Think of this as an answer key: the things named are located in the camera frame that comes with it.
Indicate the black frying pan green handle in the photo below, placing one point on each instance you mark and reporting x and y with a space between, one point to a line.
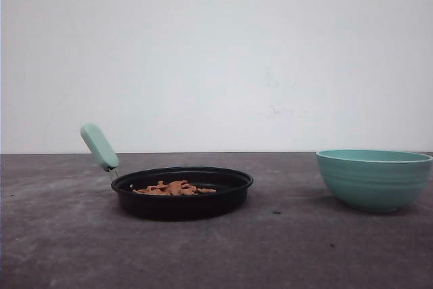
231 185

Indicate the teal ceramic bowl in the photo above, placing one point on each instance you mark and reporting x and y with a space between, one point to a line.
377 181

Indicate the brown beef cubes pile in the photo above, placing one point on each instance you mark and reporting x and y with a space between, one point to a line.
174 188

